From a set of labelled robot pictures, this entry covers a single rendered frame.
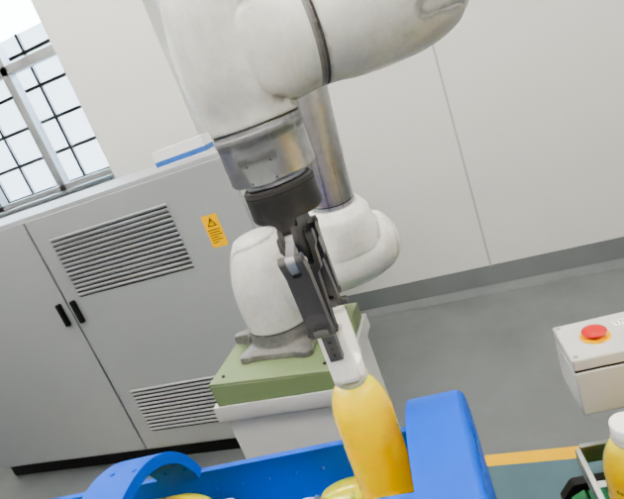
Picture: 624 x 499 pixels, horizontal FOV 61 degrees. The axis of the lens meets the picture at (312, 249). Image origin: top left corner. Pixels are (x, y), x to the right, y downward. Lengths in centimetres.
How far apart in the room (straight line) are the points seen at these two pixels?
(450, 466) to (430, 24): 42
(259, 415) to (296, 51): 90
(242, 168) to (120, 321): 224
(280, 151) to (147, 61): 285
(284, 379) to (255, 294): 19
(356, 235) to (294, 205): 64
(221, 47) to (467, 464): 44
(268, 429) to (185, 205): 124
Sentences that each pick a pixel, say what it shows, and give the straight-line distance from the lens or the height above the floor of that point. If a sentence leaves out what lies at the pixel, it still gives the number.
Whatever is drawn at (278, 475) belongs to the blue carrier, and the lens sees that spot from 85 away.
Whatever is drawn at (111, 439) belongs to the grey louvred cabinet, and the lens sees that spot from 323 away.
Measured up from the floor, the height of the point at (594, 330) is 111.
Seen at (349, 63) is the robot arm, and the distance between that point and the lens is 52.
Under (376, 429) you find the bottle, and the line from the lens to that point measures 63.
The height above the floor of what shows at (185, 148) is 149.
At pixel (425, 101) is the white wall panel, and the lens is 322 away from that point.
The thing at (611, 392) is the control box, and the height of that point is 103.
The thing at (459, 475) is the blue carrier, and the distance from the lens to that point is 56.
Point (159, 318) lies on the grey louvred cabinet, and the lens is 259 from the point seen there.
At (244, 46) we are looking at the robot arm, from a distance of 49.
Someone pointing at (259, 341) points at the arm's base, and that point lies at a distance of 123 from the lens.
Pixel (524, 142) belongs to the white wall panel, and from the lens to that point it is 329.
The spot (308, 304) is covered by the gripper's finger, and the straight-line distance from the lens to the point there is 52.
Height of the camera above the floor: 160
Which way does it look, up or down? 17 degrees down
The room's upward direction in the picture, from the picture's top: 20 degrees counter-clockwise
